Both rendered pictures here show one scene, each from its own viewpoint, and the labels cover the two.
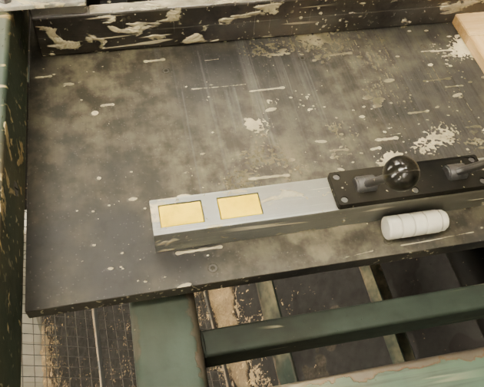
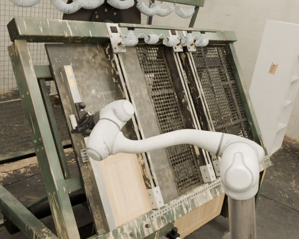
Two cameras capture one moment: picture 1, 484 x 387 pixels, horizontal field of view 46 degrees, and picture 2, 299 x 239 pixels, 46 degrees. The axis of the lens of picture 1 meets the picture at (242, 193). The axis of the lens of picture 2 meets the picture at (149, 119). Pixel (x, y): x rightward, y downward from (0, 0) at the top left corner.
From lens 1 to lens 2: 1.44 m
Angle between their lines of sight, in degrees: 18
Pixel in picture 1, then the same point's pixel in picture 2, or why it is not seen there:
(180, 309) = (48, 74)
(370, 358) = not seen: hidden behind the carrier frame
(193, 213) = (69, 73)
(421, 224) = (73, 122)
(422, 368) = (43, 111)
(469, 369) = (44, 120)
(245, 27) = (118, 91)
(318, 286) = not seen: hidden behind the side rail
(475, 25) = not seen: hidden behind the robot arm
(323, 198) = (76, 100)
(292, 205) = (74, 93)
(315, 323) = (48, 103)
